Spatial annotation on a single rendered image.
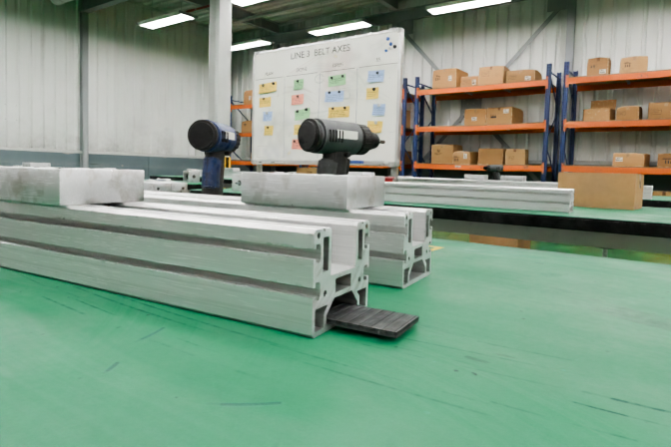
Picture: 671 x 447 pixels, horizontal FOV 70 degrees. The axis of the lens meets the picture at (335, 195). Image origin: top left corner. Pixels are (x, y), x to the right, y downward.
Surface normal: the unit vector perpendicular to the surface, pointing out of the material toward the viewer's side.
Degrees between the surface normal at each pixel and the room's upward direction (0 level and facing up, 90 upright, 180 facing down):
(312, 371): 0
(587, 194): 91
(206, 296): 90
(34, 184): 90
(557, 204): 90
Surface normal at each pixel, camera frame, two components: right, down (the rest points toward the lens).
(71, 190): 0.87, 0.05
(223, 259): -0.49, 0.04
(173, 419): 0.03, -1.00
